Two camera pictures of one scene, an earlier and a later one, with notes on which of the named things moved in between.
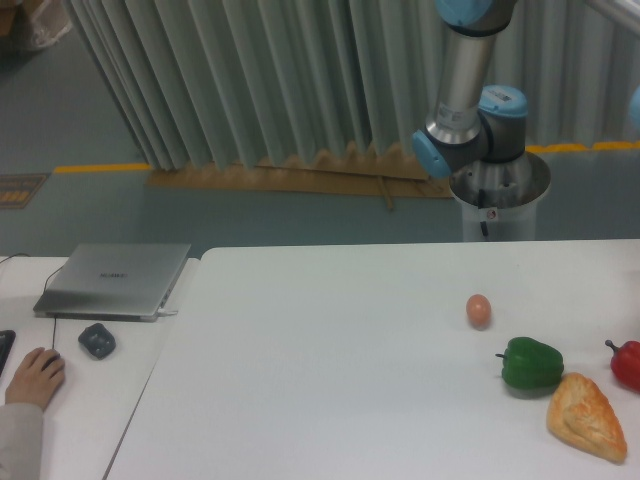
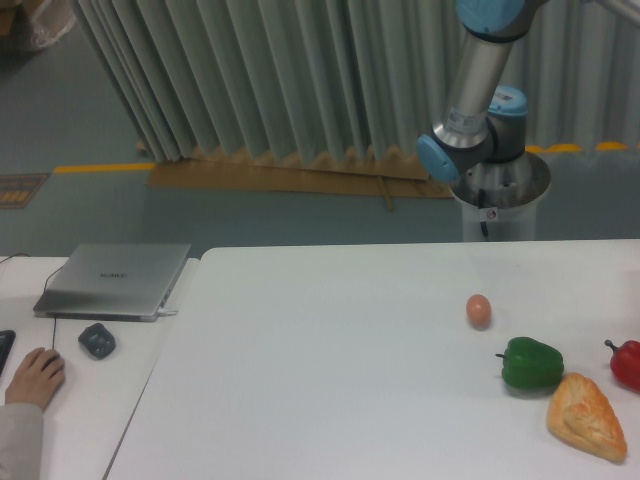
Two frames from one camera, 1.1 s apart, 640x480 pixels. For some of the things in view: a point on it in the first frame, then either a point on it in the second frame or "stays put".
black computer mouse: x=52 y=359 to x=64 y=367
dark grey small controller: x=97 y=340 stays put
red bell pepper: x=625 y=363 stays put
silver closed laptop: x=113 y=281 stays put
